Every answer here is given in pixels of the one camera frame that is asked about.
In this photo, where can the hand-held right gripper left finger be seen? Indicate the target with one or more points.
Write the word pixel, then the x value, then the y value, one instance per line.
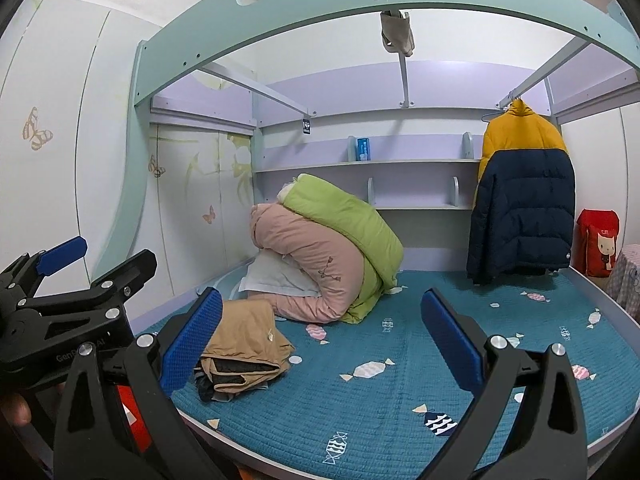
pixel 192 345

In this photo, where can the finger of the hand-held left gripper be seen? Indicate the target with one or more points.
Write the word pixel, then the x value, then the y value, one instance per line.
pixel 62 252
pixel 130 275

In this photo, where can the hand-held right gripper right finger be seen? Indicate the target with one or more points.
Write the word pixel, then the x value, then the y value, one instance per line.
pixel 450 340

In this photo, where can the tan button-up jacket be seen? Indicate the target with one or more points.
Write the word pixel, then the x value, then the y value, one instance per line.
pixel 245 340

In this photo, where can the folded dark navy clothes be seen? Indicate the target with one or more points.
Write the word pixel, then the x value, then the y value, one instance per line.
pixel 206 389

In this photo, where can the clothes hanger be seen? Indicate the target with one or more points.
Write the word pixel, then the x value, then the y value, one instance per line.
pixel 492 116

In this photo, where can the person's left hand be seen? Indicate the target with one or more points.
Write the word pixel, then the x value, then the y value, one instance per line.
pixel 14 410

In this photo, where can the blue candy print bed sheet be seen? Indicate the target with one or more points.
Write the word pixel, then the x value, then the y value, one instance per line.
pixel 400 320

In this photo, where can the light blue striped pillow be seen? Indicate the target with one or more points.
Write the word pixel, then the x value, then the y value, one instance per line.
pixel 231 285

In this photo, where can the white pillow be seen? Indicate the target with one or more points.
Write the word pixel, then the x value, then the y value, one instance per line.
pixel 280 277

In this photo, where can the white butterfly wardrobe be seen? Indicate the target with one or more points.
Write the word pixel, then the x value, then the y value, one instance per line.
pixel 75 135

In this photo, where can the pink quilt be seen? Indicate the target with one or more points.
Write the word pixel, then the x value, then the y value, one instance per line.
pixel 310 250

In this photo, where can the green quilt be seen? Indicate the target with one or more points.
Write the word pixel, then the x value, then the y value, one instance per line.
pixel 350 215

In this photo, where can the yellow and navy puffer jacket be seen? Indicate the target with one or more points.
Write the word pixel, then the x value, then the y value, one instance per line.
pixel 525 195

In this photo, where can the red cartoon bag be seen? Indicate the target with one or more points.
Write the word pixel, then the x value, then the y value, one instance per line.
pixel 597 245

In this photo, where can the lilac bed shelf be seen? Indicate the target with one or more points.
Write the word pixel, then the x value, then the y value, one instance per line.
pixel 400 167

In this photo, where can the small blue box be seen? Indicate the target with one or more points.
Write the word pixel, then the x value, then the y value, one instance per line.
pixel 364 149

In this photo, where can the black hanging tag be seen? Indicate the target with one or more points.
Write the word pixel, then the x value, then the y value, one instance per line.
pixel 307 126

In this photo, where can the grey hanging cloth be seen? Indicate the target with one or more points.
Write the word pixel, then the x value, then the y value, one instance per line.
pixel 397 32

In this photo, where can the teal bunk bed frame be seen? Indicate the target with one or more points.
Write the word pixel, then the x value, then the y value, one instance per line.
pixel 225 25

